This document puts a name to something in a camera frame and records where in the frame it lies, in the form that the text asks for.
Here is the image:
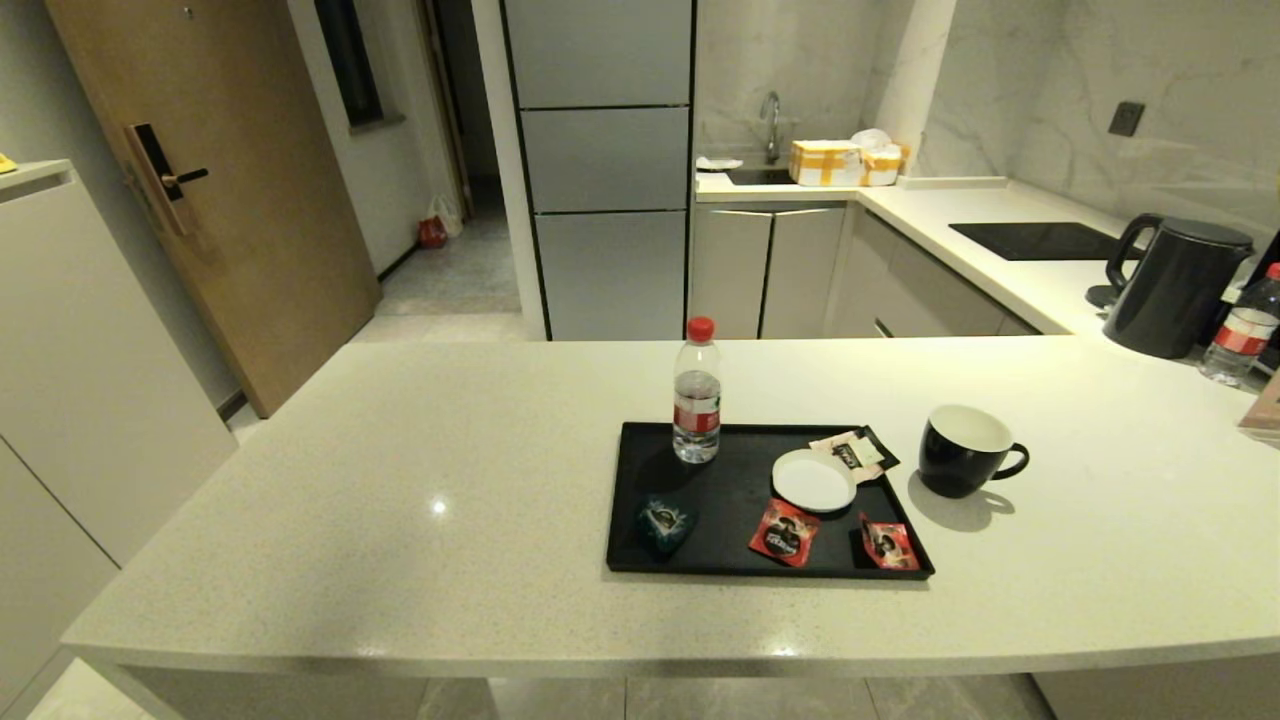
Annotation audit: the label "dark narrow window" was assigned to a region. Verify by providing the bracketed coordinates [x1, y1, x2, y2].
[315, 0, 386, 128]

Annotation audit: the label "black induction cooktop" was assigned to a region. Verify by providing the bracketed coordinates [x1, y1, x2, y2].
[948, 221, 1146, 263]

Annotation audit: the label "wooden door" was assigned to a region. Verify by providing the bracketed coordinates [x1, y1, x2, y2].
[42, 0, 382, 419]

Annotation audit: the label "black electric kettle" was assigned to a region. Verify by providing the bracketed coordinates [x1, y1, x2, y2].
[1103, 213, 1255, 360]

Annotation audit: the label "red-capped water bottle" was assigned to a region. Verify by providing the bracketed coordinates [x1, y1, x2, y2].
[1198, 262, 1280, 387]
[672, 316, 723, 465]

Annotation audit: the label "pinkish brown carton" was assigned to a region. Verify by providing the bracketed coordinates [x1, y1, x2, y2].
[1238, 372, 1280, 448]

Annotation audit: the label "tall silver refrigerator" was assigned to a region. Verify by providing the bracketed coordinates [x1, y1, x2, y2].
[500, 0, 696, 342]

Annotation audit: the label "red bag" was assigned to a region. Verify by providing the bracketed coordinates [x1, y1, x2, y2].
[418, 195, 464, 250]

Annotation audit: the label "black door lock handle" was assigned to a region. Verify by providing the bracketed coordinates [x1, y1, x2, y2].
[123, 122, 210, 239]

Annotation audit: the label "pink and black sachet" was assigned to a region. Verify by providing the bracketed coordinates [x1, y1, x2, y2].
[809, 426, 901, 484]

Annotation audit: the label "black mug white inside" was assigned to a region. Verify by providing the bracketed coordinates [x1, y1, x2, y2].
[917, 404, 1031, 500]

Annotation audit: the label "grey counter drawer unit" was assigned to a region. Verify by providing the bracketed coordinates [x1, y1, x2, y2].
[830, 208, 1044, 338]

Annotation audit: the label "yellow taped cardboard box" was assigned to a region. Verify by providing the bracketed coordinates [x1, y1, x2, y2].
[789, 139, 865, 188]

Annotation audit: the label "white round saucer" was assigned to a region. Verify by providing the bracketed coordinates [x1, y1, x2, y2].
[771, 448, 858, 515]

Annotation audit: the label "black rectangular serving tray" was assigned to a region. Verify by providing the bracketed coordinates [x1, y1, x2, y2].
[605, 421, 936, 581]

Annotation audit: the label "grey base cabinet doors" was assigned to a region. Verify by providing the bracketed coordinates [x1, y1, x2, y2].
[690, 203, 851, 339]

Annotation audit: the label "red instant coffee packet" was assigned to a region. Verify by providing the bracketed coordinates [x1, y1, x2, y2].
[859, 512, 921, 572]
[748, 498, 822, 569]

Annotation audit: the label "dark green snack packet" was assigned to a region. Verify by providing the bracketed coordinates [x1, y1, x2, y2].
[637, 497, 700, 557]

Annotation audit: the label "white tall cabinet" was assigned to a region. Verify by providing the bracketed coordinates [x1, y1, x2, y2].
[0, 159, 239, 691]

